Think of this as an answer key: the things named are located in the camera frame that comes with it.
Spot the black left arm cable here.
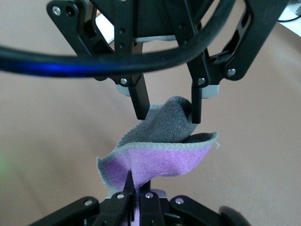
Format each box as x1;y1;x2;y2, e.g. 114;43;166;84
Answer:
0;0;246;78

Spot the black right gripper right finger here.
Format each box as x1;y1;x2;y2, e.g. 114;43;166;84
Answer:
138;180;166;226

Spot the purple and grey towel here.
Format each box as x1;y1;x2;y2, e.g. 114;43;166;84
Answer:
96;96;221;226

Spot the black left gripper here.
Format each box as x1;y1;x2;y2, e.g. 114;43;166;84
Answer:
46;0;290;82

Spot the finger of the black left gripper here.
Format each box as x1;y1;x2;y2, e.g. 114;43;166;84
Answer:
113;23;151;121
173;18;220;124

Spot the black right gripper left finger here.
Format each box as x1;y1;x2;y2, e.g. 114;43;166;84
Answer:
94;169;137;226

